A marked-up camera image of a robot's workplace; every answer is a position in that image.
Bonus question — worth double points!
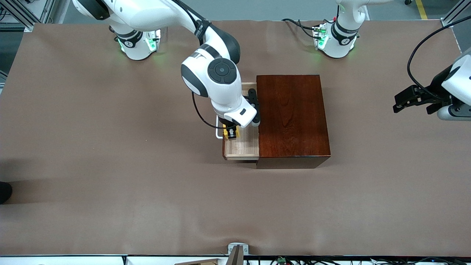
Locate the black base cable bundle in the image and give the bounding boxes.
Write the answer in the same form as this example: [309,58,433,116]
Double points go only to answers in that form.
[281,18,321,38]

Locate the dark brown wooden cabinet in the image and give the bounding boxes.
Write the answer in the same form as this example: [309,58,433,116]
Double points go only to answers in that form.
[256,74,331,169]

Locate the brown cardboard piece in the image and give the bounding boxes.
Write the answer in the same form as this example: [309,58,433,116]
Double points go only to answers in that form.
[175,259,222,265]

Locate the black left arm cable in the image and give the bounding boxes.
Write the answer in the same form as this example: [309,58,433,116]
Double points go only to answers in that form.
[407,17,471,103]

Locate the grey metal camera mount bracket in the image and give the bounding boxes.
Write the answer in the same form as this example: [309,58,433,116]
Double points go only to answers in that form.
[227,242,249,265]

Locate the black ribbed round knob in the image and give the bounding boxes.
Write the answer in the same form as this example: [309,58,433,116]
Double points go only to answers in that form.
[0,181,13,204]

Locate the light wood drawer white handle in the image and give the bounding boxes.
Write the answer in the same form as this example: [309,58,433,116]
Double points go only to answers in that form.
[215,82,260,161]

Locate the aluminium frame profile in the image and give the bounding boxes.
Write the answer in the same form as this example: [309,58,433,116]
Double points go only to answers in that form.
[442,0,471,28]
[0,0,56,32]

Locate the yellow block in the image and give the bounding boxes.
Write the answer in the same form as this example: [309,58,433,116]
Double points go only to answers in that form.
[223,124,240,139]

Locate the tangled black cables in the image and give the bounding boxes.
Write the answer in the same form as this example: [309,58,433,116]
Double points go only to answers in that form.
[270,257,471,265]

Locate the white table frame rail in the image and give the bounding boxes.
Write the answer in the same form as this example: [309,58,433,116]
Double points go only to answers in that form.
[0,255,229,265]

